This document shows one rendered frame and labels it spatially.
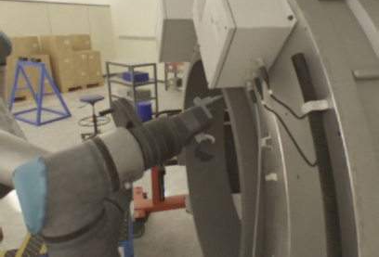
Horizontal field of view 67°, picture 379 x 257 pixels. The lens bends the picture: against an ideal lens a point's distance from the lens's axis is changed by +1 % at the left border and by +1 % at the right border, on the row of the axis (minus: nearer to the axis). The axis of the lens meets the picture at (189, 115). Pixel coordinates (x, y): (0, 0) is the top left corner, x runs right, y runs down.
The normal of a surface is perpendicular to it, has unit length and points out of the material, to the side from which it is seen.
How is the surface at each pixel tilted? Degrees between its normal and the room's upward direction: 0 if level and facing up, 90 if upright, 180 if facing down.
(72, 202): 84
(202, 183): 48
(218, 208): 27
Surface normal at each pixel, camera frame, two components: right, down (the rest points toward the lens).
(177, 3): 0.16, -0.30
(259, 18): 0.13, -0.51
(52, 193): 0.53, -0.07
